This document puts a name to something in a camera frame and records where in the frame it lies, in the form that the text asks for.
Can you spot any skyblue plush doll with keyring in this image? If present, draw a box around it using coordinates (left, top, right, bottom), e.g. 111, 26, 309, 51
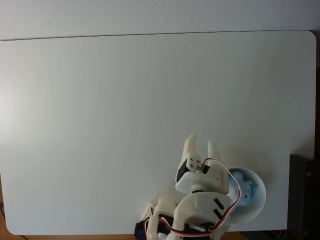
227, 170, 259, 208

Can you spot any white ceramic bowl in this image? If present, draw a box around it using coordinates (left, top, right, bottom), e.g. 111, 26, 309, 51
225, 166, 267, 225

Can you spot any black table clamp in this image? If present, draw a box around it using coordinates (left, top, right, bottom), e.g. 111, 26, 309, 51
134, 219, 149, 240

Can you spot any red white black servo cable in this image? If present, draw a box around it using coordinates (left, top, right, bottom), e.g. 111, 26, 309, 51
143, 157, 243, 237

